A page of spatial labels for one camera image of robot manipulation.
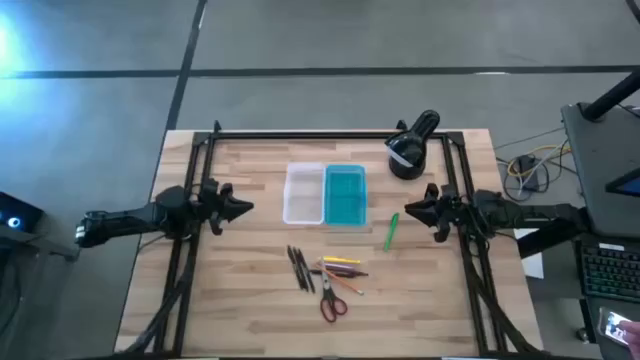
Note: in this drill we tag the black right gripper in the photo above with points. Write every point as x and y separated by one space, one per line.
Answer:
447 210

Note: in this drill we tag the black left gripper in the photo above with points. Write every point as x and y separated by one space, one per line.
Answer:
212 205

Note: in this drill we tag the green pen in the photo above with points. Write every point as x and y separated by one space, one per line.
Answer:
391 231

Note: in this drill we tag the clear plastic supply box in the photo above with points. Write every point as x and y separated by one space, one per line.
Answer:
304 195

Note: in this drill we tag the blue plastic box lid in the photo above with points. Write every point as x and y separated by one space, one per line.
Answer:
346 195

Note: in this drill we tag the yellow marker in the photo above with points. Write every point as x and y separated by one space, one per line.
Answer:
342 260

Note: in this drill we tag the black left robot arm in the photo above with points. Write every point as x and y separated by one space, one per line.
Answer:
125 220

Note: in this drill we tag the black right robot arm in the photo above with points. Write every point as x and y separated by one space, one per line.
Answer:
525 212

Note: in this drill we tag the black desk lamp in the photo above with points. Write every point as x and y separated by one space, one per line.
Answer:
407 160

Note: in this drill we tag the pink pen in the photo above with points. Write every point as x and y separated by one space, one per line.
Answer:
337 267

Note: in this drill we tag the black power adapter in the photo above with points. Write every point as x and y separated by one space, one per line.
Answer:
526 172

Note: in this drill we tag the white paper sheet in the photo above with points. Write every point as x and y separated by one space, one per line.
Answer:
534 265

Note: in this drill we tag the grey desk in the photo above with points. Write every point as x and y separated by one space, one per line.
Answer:
600 175

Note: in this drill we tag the black backlit keyboard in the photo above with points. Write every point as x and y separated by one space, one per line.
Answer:
610 272

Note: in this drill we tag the tablet screen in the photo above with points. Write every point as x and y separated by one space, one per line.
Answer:
630 186

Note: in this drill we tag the black device with blue light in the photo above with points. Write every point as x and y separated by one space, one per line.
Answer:
20 215

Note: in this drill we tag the black pole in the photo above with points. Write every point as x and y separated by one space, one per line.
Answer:
610 97

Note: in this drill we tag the smartphone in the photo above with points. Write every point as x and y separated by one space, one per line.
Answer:
611 324

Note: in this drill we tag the person's hand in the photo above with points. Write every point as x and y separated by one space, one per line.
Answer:
634 330

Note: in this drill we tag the black metal table frame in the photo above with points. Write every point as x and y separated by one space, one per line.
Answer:
325 135

